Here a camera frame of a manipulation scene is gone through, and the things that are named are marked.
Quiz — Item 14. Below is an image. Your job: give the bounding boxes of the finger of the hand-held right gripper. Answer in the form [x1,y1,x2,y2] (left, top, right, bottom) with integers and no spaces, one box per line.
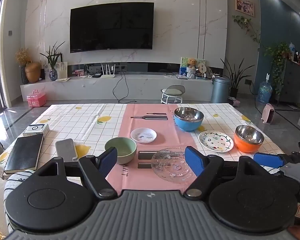
[254,152,300,168]

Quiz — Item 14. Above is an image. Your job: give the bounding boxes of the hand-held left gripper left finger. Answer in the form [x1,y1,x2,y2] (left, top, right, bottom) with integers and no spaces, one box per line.
[36,147,118,198]

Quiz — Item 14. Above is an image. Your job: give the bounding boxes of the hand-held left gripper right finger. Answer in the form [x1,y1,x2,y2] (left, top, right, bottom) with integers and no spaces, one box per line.
[184,146,265,198]

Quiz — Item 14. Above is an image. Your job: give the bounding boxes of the green ceramic bowl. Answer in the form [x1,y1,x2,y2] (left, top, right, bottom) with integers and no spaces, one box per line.
[104,137,137,165]

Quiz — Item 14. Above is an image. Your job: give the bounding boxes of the small white sticker-print plate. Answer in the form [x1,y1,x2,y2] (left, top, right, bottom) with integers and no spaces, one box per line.
[130,127,157,144]

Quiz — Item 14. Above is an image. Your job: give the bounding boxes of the orange steel-lined bowl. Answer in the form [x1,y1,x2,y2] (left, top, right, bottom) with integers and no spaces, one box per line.
[234,125,264,154]

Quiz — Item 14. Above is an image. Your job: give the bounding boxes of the clear glass plate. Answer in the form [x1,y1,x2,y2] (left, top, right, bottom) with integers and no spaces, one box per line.
[151,148,198,183]

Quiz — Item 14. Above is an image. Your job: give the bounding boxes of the white plate with doodle print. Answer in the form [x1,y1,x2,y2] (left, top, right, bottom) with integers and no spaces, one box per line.
[198,130,234,153]

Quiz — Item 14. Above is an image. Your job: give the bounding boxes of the blue steel-lined bowl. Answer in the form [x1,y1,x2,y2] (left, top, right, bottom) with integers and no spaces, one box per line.
[174,107,205,132]

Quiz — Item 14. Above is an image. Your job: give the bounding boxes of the pink table runner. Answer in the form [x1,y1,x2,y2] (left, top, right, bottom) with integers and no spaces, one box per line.
[106,104,198,196]

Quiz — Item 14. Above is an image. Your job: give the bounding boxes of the white folding stand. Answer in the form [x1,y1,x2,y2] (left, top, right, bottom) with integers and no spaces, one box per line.
[55,138,78,162]

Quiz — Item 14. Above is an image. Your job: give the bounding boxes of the pink heater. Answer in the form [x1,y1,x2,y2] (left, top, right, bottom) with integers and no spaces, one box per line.
[262,103,276,124]

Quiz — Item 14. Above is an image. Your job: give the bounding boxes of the white checked lemon tablecloth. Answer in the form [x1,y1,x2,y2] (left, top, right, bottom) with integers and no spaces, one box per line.
[0,103,288,198]

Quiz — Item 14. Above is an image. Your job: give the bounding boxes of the blue water jug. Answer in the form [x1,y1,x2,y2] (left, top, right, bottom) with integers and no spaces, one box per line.
[257,73,273,104]

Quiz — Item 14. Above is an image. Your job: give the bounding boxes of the white round stool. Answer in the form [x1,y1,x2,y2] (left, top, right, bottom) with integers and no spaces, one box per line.
[161,85,185,105]

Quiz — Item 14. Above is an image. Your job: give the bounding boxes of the marble television console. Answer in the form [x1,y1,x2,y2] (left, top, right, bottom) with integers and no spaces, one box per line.
[20,74,214,104]

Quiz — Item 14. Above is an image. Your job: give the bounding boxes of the grey metal trash can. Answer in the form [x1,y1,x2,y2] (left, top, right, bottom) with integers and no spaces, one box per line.
[211,77,231,104]

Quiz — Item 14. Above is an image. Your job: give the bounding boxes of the white cardboard box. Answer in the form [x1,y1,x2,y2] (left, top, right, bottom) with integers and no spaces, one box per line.
[22,124,50,137]

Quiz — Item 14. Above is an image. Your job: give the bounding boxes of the dark grey cabinet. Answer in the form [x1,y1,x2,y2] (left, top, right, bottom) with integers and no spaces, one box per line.
[275,59,300,106]

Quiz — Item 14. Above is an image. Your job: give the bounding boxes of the white router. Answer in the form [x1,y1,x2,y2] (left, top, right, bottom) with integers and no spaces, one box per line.
[100,64,116,79]

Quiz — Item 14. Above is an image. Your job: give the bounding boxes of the potted long-leaf plant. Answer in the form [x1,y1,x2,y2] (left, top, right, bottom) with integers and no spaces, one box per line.
[220,57,255,98]

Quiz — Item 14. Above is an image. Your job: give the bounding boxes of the black notebook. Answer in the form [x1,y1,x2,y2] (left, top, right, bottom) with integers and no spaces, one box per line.
[4,134,44,174]

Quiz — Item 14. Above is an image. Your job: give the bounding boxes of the teddy bear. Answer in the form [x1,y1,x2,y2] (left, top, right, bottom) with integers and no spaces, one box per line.
[186,58,198,79]

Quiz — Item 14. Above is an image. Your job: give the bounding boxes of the pink storage box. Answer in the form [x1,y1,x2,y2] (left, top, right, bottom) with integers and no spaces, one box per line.
[27,90,46,107]

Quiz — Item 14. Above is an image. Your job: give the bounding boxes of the colourful painting board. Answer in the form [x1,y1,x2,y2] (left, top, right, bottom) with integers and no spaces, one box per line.
[180,57,206,77]

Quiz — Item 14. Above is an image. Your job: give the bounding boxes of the striped grey cushion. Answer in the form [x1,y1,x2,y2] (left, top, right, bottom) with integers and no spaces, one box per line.
[4,169,40,230]

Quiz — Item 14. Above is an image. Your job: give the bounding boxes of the pencil sketch paper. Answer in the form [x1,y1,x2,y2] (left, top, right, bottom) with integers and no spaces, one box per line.
[55,61,68,79]

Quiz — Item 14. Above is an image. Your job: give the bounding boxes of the green trailing plant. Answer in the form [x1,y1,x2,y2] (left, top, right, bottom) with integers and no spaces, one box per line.
[264,42,292,95]

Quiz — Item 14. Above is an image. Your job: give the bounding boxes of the blue vase with green plant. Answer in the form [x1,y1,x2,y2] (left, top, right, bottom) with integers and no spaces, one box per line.
[39,41,65,82]

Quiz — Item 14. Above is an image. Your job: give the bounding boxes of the brown round vase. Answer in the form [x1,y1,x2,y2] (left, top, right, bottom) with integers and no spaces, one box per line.
[25,61,42,83]

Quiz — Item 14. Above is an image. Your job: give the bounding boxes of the dark vase with dried flowers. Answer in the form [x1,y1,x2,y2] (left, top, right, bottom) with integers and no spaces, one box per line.
[15,48,32,85]

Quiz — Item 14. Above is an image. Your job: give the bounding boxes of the black flat-screen television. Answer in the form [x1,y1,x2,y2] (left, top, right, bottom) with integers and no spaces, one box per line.
[69,2,155,53]

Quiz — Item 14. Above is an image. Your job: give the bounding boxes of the hanging vine plant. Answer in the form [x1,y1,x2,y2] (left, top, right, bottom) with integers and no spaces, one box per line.
[232,15,262,51]

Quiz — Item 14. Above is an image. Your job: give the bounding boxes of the black cable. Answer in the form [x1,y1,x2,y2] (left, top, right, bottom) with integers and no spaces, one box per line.
[112,70,130,103]

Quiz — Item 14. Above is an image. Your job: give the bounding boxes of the framed wall picture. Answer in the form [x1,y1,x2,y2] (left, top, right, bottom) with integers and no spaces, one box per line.
[235,0,255,18]

